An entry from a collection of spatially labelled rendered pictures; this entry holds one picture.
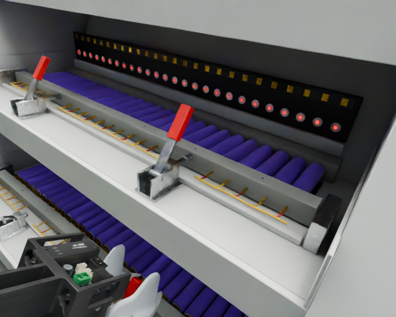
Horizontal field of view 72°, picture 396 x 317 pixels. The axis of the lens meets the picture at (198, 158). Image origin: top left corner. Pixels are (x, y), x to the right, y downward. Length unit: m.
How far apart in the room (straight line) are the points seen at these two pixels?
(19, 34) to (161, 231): 0.50
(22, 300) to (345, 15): 0.26
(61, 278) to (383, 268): 0.20
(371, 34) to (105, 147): 0.28
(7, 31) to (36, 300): 0.51
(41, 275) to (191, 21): 0.23
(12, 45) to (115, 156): 0.38
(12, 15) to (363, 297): 0.64
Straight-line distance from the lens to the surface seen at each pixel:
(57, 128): 0.42
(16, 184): 0.62
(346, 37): 0.21
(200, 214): 0.25
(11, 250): 0.52
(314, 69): 0.40
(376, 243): 0.19
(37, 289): 0.22
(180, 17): 0.27
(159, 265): 0.42
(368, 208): 0.18
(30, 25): 0.66
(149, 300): 0.32
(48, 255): 0.24
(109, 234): 0.47
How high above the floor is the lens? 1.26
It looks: 12 degrees down
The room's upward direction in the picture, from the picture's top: 17 degrees clockwise
